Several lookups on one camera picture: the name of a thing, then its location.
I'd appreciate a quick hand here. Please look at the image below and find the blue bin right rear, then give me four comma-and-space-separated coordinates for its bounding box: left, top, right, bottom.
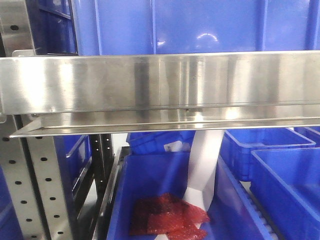
219, 128, 316, 182

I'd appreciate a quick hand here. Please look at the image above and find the blue bin centre rear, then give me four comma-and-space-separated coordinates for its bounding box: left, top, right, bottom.
126, 130, 196, 155

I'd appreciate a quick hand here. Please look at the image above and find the blue bin with red bag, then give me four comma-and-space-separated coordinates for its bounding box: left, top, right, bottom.
106, 152, 273, 240

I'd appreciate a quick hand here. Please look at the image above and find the perforated steel shelf upright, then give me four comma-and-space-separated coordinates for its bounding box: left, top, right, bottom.
0, 115, 78, 240

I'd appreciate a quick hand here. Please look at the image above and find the large blue crate upper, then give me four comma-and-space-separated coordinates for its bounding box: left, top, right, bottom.
71, 0, 320, 56

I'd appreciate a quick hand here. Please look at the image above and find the red bubble wrap bag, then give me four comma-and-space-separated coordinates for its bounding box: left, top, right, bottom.
129, 192, 210, 240

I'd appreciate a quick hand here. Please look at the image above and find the blue crate left shelf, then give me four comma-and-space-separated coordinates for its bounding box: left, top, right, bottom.
27, 0, 77, 55

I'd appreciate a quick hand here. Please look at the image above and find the white paper strip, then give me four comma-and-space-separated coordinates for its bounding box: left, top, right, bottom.
183, 130, 225, 211

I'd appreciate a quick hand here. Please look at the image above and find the stainless steel shelf rail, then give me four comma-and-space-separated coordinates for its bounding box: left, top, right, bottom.
0, 50, 320, 138

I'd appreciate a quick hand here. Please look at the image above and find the blue bin right front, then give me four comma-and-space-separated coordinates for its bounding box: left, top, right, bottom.
250, 148, 320, 240

